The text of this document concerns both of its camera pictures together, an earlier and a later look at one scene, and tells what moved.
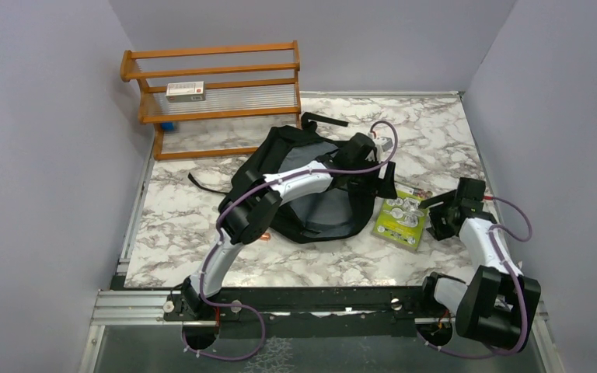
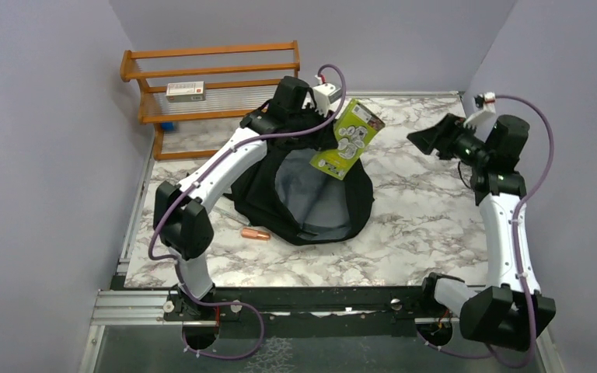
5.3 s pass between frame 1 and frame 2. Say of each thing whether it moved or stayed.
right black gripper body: moved
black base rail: stayed
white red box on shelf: stayed
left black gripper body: moved
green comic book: moved
